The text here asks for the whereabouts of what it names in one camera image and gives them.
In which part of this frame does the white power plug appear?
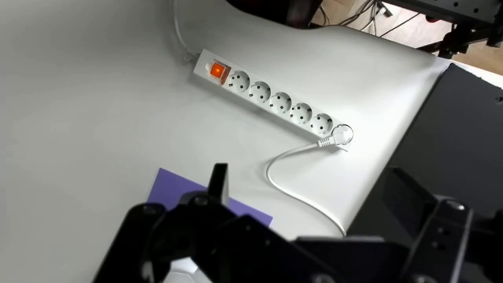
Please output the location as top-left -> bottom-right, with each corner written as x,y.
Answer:
318,124 -> 354,151

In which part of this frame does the white plug cable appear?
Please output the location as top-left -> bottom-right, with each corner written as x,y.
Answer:
263,140 -> 350,237

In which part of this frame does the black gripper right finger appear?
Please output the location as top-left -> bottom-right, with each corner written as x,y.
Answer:
383,168 -> 474,273

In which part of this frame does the white power strip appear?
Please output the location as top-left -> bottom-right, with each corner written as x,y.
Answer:
194,50 -> 347,140

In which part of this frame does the purple paper mat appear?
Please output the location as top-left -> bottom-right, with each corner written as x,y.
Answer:
145,166 -> 276,229

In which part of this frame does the white power strip cable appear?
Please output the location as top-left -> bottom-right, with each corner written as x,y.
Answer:
170,0 -> 200,59

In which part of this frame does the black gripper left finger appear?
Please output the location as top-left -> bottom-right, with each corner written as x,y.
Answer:
181,163 -> 229,206

